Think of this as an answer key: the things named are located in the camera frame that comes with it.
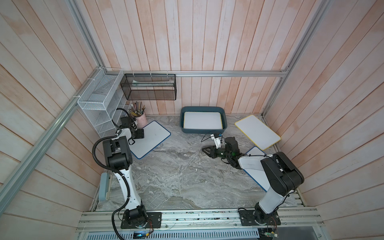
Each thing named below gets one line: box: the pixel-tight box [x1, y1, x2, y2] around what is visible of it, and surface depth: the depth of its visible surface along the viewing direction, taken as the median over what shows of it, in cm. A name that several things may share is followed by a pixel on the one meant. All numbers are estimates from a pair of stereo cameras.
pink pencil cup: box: [134, 112, 148, 129], surface depth 110 cm
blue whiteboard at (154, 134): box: [128, 120, 171, 160], surface depth 106 cm
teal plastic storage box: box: [180, 106, 228, 134], surface depth 118 cm
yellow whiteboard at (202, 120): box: [183, 111, 224, 130], surface depth 117 cm
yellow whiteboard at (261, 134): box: [234, 114, 282, 151], surface depth 114 cm
